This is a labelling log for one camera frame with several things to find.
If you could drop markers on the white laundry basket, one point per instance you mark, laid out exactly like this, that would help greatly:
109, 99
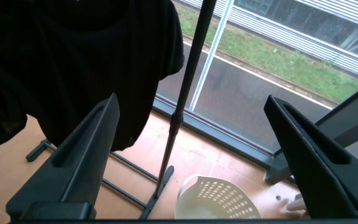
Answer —
216, 199

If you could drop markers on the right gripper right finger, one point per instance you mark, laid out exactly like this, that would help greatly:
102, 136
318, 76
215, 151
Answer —
331, 193

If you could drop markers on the window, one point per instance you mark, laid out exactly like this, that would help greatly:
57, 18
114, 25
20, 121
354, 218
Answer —
346, 124

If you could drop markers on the black clothes rack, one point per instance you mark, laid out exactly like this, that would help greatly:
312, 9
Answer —
191, 68

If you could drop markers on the beige curtain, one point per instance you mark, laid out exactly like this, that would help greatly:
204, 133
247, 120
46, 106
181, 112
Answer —
297, 203

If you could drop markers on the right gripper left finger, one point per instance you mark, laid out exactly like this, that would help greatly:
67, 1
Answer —
73, 183

